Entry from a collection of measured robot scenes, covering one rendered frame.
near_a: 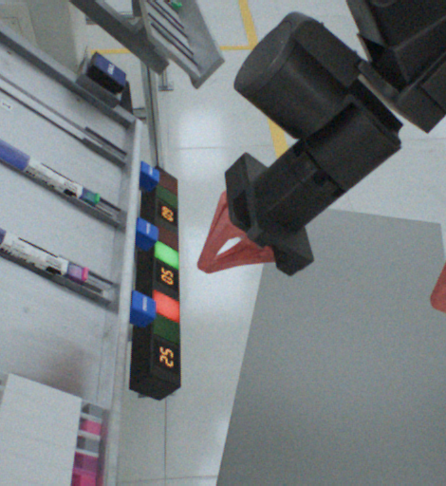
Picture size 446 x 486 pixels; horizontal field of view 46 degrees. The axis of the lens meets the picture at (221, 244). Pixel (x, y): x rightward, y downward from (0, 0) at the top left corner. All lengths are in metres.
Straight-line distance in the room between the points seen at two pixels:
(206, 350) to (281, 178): 0.97
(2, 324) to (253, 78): 0.26
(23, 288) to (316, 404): 0.32
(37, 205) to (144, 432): 0.79
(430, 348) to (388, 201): 1.19
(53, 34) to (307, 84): 0.67
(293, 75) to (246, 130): 1.73
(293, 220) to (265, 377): 0.23
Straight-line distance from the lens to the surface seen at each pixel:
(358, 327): 0.66
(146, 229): 0.60
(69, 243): 0.53
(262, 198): 0.42
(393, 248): 0.76
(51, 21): 0.98
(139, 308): 0.52
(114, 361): 0.46
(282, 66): 0.36
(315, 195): 0.41
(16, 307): 0.46
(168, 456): 1.22
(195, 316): 1.41
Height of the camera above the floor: 1.11
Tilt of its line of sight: 44 degrees down
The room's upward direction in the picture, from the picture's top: straight up
